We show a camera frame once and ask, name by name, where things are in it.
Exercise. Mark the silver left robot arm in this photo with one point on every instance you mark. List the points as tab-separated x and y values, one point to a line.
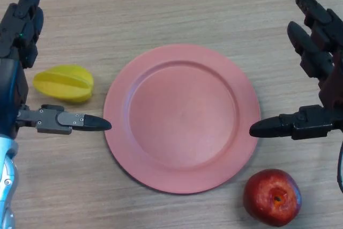
6	180

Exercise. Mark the pink round plate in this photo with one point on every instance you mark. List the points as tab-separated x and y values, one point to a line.
182	119

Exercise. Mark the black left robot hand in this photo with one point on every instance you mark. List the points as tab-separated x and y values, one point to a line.
10	78

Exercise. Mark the yellow starfruit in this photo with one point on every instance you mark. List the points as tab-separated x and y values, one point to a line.
64	82

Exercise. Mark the red apple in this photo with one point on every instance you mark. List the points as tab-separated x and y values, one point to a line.
272	198

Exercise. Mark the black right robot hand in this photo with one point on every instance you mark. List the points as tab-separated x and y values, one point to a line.
319	52

